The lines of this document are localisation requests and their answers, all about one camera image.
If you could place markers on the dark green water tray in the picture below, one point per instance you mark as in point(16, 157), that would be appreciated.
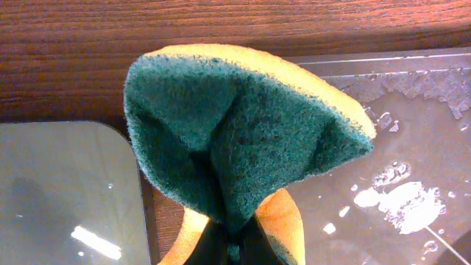
point(70, 194)

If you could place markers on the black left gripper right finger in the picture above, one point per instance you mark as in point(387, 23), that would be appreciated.
point(255, 248)

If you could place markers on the yellow green sponge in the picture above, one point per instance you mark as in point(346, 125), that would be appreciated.
point(223, 130)

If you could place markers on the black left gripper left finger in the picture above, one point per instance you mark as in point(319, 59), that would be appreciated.
point(211, 248)

